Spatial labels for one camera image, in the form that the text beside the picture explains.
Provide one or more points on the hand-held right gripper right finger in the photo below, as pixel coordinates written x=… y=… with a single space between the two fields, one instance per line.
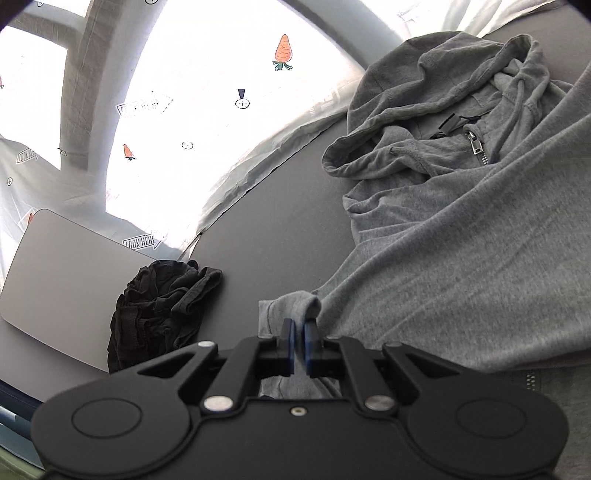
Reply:
x=309 y=346

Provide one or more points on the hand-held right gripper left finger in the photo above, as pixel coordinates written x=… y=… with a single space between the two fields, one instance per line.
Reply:
x=289 y=344

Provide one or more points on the grey zip hoodie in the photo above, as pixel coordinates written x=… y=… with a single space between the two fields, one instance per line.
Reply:
x=461 y=240

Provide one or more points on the black crumpled garment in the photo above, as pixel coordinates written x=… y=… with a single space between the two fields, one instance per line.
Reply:
x=157 y=314

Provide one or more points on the grey flat board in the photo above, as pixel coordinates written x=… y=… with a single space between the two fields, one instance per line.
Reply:
x=60 y=277

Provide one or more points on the white printed sheet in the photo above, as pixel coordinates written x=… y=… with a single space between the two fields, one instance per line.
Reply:
x=207 y=69

